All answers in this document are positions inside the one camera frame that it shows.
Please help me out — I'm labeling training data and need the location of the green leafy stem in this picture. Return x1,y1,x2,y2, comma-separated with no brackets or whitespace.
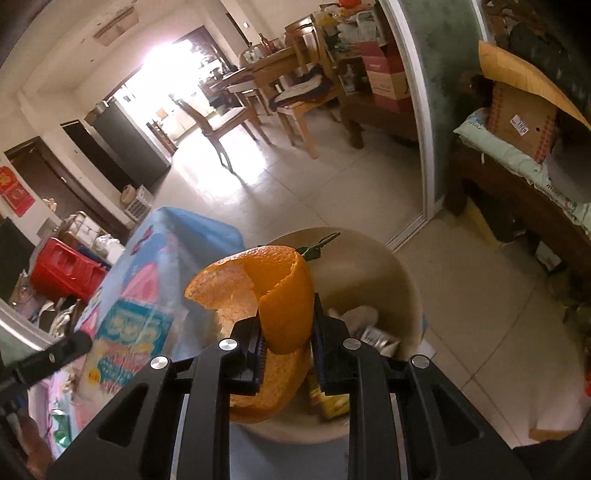
295,233,343,262

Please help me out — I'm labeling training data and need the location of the green snack packet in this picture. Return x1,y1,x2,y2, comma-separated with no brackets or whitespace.
50,406,77,455

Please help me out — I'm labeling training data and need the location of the wooden chair with dark cloth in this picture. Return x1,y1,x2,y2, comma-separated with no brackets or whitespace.
270,21,348,160

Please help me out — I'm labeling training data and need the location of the grey refrigerator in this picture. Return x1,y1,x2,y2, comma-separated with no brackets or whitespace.
85,97,172,188

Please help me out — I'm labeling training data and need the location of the red wall calendar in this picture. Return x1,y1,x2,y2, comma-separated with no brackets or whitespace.
0,166,29,216

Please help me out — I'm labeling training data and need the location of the carved dark wooden sofa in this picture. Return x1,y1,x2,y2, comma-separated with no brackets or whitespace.
445,74,591,296

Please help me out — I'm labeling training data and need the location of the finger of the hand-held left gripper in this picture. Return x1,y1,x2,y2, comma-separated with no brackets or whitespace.
0,331,93,393

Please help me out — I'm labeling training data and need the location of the white crumpled tissue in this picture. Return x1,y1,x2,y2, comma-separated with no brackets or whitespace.
339,305,380,329

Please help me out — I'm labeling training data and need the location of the wooden dining table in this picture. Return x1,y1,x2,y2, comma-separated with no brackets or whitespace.
208,46,315,118

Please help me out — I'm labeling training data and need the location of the silver foil packet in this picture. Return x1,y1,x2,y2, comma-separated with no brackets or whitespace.
355,325,402,357

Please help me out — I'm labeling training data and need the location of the dark wooden door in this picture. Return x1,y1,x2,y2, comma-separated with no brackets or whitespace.
4,141,127,241
61,121,139,191

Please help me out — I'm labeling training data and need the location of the beige plastic basin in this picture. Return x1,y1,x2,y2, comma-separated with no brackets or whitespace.
231,227,424,446

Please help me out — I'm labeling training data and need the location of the colourful printed packet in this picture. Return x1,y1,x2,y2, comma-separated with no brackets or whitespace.
90,298,178,386

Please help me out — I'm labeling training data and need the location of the orange peel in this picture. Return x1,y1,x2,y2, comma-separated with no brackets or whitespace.
185,246,315,424

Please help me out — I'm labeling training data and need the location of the dark wooden bench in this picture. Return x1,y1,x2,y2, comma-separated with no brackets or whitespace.
341,92,419,149

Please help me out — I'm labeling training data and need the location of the pale green seat pad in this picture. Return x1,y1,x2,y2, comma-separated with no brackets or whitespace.
455,108,591,223

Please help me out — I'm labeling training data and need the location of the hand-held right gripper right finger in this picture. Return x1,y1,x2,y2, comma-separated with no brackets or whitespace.
310,293,532,480

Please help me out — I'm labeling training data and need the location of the cluttered metal shelf rack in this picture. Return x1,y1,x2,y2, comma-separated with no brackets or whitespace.
318,0,385,95

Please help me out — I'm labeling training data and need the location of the blue cartoon printed cloth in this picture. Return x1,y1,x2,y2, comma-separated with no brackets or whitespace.
0,205,245,480

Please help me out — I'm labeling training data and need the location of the red plastic stool stack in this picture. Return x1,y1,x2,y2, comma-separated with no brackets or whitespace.
30,237,110,304

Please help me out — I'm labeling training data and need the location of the red and white cardboard box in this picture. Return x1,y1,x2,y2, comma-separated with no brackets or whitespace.
360,41,413,112

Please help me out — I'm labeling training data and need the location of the black flat screen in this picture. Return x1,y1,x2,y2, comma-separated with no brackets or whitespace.
0,217,31,302

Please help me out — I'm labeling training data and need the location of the large brown cardboard box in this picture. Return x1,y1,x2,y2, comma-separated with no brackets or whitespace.
478,41,591,163

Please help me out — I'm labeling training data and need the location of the white plastic crate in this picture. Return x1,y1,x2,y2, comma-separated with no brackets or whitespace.
124,186,154,223

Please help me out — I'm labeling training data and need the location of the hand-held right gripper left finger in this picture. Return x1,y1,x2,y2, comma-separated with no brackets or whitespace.
46,316,269,480

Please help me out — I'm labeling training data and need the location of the dark folded cloth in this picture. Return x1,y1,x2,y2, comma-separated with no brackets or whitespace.
270,69,334,112

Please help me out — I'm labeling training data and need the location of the wooden chair with pale cushion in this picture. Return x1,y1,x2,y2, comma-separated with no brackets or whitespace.
170,95,273,174

